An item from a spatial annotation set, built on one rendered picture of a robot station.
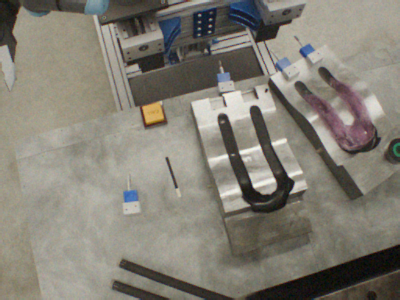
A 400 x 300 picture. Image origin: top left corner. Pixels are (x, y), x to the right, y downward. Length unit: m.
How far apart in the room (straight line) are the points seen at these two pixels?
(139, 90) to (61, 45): 0.67
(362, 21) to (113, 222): 2.01
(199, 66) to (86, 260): 1.21
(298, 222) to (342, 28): 1.63
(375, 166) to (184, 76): 1.13
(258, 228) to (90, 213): 0.54
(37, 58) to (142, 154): 1.35
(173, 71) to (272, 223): 1.11
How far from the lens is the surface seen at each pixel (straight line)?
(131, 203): 1.33
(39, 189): 1.47
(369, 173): 1.40
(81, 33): 2.62
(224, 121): 1.36
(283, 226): 1.34
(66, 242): 1.42
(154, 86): 2.15
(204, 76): 2.16
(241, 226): 1.31
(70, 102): 2.43
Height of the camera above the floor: 2.16
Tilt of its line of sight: 75 degrees down
